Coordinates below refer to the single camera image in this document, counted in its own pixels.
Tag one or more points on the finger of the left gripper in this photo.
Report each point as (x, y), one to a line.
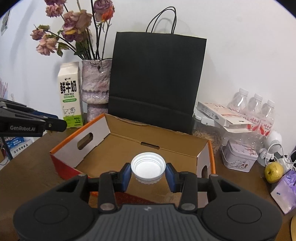
(52, 124)
(24, 108)

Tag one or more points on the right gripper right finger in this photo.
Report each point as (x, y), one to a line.
(185, 183)

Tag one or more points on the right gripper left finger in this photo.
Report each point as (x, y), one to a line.
(109, 183)

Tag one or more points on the white plastic bottle cap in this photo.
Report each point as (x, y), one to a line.
(148, 167)

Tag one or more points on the red orange cardboard box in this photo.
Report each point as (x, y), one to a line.
(108, 142)

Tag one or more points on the white green milk carton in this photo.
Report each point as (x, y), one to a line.
(69, 89)

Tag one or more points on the clear plastic food container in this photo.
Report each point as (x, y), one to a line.
(207, 128)

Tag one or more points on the white floral tin box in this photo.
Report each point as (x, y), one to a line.
(238, 157)

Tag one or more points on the yellow green pear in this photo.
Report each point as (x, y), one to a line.
(273, 172)

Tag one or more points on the dried pink rose bouquet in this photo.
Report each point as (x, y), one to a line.
(82, 32)

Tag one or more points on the small white desk fan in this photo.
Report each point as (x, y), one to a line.
(271, 145)

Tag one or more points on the left clear water bottle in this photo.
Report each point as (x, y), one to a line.
(239, 101)

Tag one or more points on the clear water bottle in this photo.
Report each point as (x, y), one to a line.
(239, 101)
(266, 118)
(253, 109)

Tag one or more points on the middle clear water bottle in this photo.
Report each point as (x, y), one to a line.
(253, 109)

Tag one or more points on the purple gift bag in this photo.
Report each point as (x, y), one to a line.
(284, 192)

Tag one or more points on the right clear water bottle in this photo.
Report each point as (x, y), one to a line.
(266, 118)

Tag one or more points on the black paper shopping bag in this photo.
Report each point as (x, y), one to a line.
(155, 78)

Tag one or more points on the yellow ceramic mug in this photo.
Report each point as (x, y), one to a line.
(293, 228)

